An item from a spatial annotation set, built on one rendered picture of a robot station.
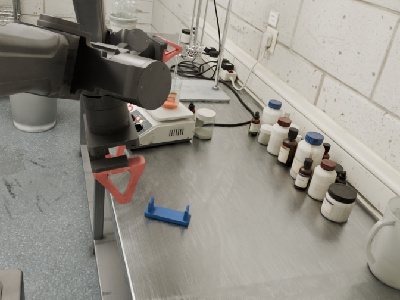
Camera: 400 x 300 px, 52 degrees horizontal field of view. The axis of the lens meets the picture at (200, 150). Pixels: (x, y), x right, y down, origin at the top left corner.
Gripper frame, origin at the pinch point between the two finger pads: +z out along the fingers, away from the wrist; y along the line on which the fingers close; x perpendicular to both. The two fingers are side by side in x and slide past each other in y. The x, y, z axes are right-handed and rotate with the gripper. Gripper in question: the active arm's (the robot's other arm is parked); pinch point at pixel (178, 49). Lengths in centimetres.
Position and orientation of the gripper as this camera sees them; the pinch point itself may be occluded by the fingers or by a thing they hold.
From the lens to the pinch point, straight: 119.0
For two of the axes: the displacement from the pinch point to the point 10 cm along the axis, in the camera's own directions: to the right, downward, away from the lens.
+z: 8.2, -1.6, 5.5
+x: -1.4, 8.7, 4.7
